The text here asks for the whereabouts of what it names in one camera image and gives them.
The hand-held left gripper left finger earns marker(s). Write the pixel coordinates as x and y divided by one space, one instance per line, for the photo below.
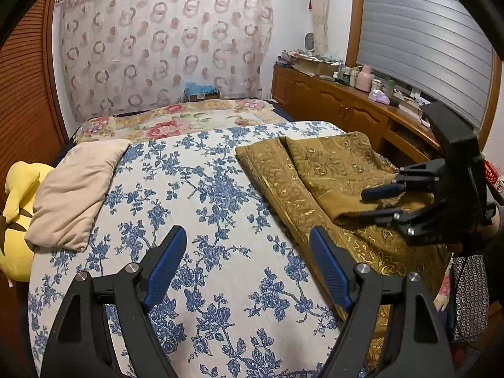
165 267

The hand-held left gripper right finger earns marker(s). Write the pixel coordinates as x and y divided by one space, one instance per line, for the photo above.
328 267

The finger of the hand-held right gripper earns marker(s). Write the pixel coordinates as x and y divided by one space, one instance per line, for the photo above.
380 193
413 217

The brown patterned garment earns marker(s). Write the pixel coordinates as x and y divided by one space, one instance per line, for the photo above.
315 173

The red basket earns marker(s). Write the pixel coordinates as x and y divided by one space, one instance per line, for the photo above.
494 173

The blue floral bed sheet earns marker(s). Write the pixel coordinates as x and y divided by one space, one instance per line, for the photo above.
220 212

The purple cloth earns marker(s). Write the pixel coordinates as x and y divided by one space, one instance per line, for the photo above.
378 96

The dark dotted clothing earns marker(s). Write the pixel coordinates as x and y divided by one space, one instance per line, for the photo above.
470 295

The green cup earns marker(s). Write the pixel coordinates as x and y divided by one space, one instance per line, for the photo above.
390 87

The pink bottle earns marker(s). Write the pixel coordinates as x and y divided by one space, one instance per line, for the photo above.
364 78

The wooden cabinet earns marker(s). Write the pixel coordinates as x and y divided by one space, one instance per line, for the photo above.
315 94

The beige pillow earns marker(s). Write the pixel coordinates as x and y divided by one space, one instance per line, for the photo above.
71 197

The grey window blind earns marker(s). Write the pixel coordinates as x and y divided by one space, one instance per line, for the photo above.
421 35

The pink floral blanket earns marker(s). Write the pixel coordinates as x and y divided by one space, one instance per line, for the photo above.
177 124

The pile of papers and boxes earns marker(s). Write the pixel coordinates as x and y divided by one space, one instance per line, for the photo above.
311 61

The yellow plush toy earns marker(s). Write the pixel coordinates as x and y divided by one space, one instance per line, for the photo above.
19 181

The blue tissue box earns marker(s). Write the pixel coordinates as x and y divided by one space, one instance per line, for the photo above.
201 89

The cream lace curtain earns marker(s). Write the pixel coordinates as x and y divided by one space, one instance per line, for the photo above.
321 8

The sheer curtain with circles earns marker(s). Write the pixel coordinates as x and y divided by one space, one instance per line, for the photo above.
157 47

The brown slatted wardrobe door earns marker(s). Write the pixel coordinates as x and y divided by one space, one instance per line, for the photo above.
27 86

